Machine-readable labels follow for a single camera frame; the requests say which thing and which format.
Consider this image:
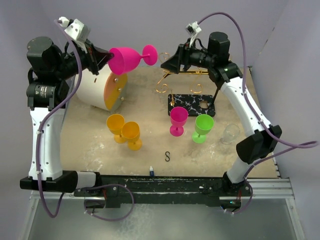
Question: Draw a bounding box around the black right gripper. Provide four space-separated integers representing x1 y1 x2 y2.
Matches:
160 38 215 74

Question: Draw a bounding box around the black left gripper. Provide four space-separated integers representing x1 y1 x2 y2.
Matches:
53 38 114 81

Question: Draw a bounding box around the pink wine glass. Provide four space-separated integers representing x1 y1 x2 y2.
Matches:
169 106 189 137
108 44 158 75

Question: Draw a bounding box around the orange wine glass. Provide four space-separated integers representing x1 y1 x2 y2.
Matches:
121 121 142 151
106 114 126 144

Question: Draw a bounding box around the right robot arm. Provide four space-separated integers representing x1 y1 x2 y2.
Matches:
160 31 282 196

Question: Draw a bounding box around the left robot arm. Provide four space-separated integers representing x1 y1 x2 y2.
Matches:
19 36 114 196

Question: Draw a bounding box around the black marble rack base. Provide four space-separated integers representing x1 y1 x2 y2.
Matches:
167 94 216 117

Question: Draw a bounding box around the pink wine glass on table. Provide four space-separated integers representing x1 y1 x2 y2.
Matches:
169 106 189 137

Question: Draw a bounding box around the green wine glass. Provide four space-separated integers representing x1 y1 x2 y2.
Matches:
191 114 215 144

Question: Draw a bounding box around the orange wine glass front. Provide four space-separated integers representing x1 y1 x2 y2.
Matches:
121 121 142 151

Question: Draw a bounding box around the white round drawer box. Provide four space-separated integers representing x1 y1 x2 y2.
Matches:
75 65 128 112

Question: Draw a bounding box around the clear glass cup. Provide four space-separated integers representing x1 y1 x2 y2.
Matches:
220 124 240 145

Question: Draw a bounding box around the black S hook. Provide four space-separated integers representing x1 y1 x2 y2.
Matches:
165 151 171 162

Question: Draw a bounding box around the small white dropper bottle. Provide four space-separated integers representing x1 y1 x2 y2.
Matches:
149 166 155 177

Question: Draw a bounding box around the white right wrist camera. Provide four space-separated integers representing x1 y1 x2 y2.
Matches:
185 21 202 48

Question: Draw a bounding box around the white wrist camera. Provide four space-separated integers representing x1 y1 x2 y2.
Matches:
185 21 202 48
57 16 91 43

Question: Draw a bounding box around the gold wire wine glass rack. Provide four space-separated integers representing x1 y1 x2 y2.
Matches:
155 52 209 95

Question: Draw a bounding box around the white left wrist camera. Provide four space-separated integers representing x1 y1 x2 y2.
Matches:
57 16 91 43

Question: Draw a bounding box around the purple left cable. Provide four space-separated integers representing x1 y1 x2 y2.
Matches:
35 19 83 219

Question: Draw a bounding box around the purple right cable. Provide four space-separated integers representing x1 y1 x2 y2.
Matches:
197 11 319 173

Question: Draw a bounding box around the aluminium frame rail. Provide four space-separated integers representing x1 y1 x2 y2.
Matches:
248 178 295 199

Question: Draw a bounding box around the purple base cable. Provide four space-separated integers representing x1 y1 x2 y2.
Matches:
83 183 135 222

